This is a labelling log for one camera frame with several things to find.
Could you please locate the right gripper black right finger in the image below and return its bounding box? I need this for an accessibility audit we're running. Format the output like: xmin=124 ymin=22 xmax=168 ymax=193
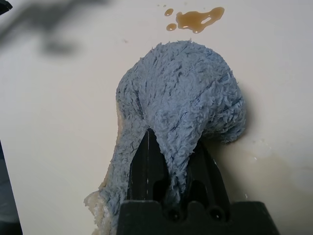
xmin=185 ymin=140 xmax=231 ymax=203

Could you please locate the brown liquid puddle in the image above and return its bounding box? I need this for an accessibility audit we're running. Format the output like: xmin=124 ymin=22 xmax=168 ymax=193
xmin=156 ymin=3 xmax=225 ymax=34

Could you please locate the blue terry cloth rag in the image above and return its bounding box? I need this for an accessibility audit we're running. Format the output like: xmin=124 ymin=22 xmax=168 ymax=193
xmin=83 ymin=38 xmax=248 ymax=235

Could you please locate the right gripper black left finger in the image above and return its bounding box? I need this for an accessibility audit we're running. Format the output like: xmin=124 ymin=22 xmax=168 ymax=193
xmin=126 ymin=128 xmax=170 ymax=203

